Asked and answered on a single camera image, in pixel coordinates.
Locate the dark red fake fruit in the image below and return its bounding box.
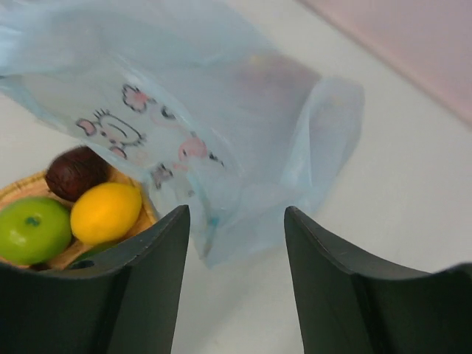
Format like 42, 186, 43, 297
44, 146, 109, 202

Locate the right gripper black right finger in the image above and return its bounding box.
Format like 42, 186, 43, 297
284, 206, 471, 353

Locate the blue plastic bag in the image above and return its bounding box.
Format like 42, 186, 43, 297
1, 1, 364, 267

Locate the woven bamboo tray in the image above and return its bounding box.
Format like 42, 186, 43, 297
1, 166, 159, 271

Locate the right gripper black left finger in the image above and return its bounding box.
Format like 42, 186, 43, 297
1, 206, 190, 353

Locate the yellow fake lemon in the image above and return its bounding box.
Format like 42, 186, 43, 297
70, 182, 142, 246

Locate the light green fake fruit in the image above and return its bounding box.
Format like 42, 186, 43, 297
1, 197, 72, 266

